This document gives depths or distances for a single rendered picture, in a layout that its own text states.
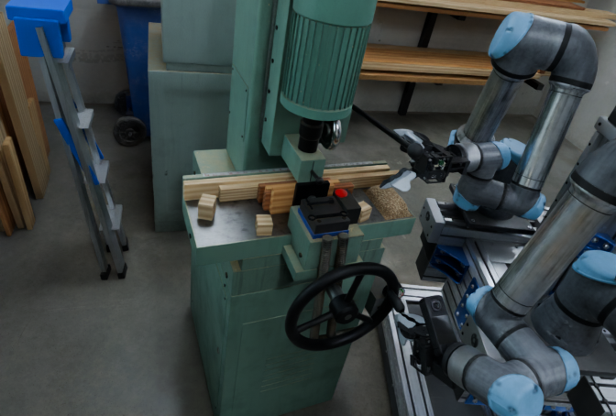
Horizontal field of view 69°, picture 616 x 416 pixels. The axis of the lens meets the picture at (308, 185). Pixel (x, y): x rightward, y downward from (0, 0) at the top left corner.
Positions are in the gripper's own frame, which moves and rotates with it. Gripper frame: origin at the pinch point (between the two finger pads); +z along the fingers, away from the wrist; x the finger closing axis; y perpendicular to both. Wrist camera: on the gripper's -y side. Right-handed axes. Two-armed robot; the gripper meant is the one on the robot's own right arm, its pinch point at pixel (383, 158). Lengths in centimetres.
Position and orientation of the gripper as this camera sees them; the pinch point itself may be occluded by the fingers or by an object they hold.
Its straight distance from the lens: 107.1
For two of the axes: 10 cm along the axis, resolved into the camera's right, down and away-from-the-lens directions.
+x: -1.4, 8.6, 4.9
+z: -9.2, 0.8, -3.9
